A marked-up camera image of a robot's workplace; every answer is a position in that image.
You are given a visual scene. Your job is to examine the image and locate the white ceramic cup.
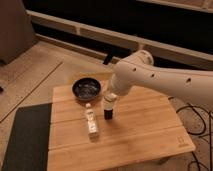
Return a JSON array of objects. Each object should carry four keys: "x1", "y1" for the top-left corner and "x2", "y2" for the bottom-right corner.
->
[{"x1": 103, "y1": 93, "x2": 117, "y2": 110}]

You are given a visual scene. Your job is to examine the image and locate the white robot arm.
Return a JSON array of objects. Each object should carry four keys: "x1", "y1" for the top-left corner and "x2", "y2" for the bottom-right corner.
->
[{"x1": 108, "y1": 50, "x2": 213, "y2": 111}]

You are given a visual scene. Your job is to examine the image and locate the black bowl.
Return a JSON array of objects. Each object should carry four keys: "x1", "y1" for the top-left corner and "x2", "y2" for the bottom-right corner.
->
[{"x1": 72, "y1": 77, "x2": 101, "y2": 101}]

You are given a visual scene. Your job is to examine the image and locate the small clear bottle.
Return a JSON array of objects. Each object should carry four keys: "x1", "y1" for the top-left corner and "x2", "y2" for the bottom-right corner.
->
[{"x1": 85, "y1": 103, "x2": 99, "y2": 141}]

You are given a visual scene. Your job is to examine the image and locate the dark grey floor mat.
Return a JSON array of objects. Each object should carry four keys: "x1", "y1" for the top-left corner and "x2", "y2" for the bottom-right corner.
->
[{"x1": 1, "y1": 103, "x2": 52, "y2": 171}]

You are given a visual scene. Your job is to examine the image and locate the grey upholstered furniture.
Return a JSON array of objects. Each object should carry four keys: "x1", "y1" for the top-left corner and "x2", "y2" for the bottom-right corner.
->
[{"x1": 0, "y1": 0, "x2": 37, "y2": 64}]

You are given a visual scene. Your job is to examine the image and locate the wooden shelf rail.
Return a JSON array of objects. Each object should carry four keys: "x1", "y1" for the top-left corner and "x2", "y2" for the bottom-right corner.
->
[{"x1": 27, "y1": 10, "x2": 213, "y2": 70}]

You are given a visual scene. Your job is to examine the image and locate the black cables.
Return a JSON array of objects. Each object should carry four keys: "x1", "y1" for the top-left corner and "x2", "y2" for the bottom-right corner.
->
[{"x1": 168, "y1": 96, "x2": 213, "y2": 171}]

